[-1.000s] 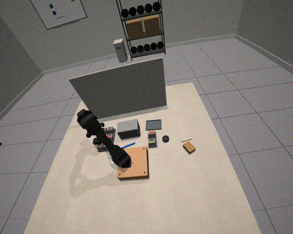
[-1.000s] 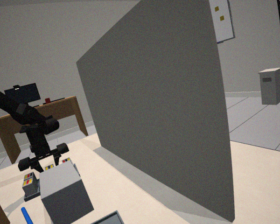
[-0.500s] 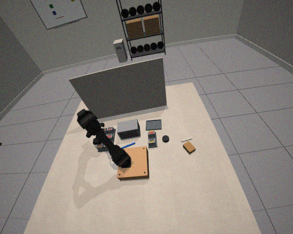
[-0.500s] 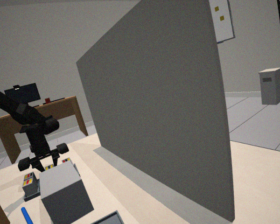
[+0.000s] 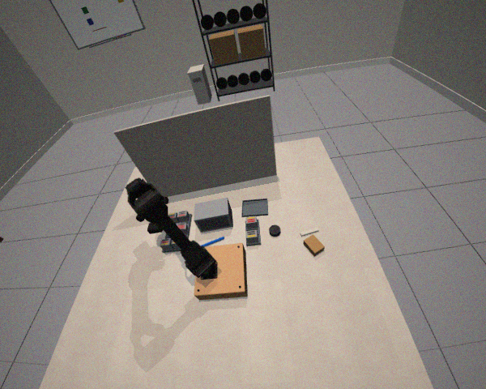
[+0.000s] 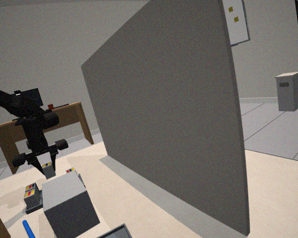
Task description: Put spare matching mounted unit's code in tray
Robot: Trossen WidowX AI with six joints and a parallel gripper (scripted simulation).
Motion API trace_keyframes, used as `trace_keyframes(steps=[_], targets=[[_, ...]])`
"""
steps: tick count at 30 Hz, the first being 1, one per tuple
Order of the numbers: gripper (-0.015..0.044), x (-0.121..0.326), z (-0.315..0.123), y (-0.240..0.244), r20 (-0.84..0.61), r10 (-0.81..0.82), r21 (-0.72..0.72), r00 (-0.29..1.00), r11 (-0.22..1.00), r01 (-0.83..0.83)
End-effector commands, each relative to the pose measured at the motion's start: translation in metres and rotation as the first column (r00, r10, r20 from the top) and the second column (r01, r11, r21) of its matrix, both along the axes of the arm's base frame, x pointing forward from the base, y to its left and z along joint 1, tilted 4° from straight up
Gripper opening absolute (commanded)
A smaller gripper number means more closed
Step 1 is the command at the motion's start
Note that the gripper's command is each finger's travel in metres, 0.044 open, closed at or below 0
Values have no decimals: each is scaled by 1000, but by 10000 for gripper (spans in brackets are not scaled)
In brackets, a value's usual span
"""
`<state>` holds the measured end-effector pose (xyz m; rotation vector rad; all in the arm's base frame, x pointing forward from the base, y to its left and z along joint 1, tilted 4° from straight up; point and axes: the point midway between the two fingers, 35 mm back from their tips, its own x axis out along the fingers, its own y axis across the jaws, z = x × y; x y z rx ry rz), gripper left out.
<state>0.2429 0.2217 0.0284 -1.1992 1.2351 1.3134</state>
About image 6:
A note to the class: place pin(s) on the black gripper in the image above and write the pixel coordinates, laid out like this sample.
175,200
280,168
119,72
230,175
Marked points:
39,146

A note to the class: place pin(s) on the blue cylinder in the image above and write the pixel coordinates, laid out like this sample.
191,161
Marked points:
28,229

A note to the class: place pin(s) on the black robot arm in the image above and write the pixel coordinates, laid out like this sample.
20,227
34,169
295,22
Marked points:
21,106

